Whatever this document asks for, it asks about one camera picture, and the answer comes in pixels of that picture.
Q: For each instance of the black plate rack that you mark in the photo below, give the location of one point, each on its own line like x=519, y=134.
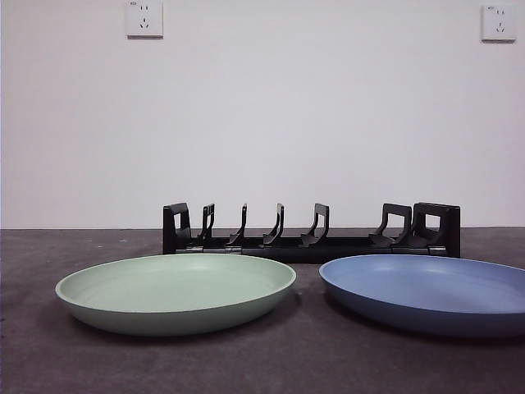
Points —
x=303, y=251

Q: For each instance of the blue round plate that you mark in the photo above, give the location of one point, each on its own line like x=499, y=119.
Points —
x=410, y=316

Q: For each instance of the green round plate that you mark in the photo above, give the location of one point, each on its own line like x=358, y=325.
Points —
x=176, y=312

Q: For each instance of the white wall socket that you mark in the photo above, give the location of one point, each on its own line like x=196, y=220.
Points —
x=498, y=24
x=144, y=20

